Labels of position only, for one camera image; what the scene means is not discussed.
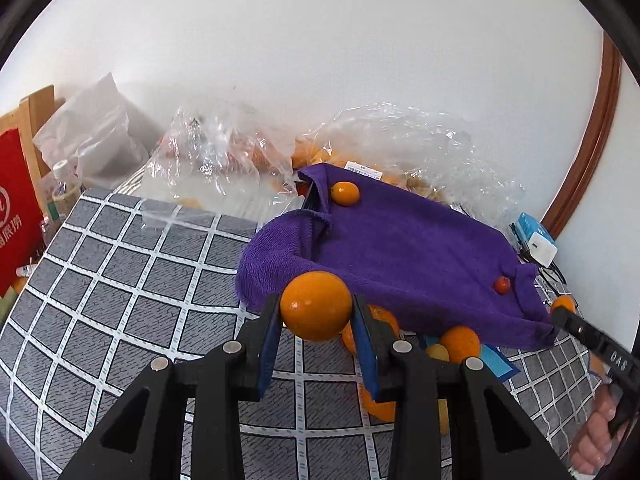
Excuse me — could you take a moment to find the oval smooth orange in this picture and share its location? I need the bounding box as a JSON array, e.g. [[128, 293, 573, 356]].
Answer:
[[438, 399, 449, 436]]

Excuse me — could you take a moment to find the large stemmed mandarin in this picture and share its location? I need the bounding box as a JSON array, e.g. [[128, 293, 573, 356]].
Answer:
[[358, 385, 396, 424]]

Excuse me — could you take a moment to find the green kiwi fruit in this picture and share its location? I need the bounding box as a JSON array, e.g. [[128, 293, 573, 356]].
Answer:
[[425, 344, 450, 362]]

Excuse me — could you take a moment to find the small red tomato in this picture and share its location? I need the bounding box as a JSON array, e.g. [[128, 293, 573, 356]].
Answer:
[[494, 275, 511, 295]]

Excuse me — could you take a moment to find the rough mandarin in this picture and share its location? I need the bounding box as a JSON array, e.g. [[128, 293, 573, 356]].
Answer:
[[341, 304, 400, 356]]

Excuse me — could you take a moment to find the round smooth orange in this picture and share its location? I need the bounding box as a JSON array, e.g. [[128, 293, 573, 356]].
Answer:
[[280, 271, 352, 342]]

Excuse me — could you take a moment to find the small smooth orange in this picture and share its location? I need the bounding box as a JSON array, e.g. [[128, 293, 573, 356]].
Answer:
[[330, 181, 360, 207]]

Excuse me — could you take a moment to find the mandarin beside kiwi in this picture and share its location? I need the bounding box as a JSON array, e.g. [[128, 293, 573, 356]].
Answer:
[[438, 326, 482, 364]]

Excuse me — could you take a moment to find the blue white tissue box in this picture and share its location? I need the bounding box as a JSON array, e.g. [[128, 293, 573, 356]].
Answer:
[[514, 212, 558, 268]]

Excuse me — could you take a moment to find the grey checkered bed sheet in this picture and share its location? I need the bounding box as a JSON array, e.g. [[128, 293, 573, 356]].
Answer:
[[0, 179, 606, 480]]

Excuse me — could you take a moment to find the purple towel covered tray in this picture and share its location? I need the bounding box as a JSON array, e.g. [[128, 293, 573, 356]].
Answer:
[[235, 164, 558, 351]]

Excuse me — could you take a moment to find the red paper shopping bag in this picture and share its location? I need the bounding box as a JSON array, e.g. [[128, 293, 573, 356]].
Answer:
[[0, 129, 42, 296]]

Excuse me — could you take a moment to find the clear bag of oranges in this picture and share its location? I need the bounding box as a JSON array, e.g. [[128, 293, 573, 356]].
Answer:
[[292, 103, 525, 231]]

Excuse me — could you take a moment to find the clear plastic bottle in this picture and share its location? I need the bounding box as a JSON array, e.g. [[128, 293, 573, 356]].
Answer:
[[39, 159, 84, 221]]

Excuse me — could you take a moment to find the clear bag of tomatoes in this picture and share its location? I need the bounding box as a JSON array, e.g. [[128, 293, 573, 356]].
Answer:
[[140, 102, 298, 220]]

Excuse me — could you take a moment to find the white plastic bag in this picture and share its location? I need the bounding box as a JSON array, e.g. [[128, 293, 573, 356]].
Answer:
[[34, 74, 163, 190]]

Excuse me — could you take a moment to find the wooden bedside stand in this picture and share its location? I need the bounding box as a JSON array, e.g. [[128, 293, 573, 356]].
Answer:
[[1, 84, 65, 214]]

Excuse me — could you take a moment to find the brown wooden door frame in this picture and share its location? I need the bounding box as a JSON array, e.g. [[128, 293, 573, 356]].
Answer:
[[542, 32, 623, 238]]

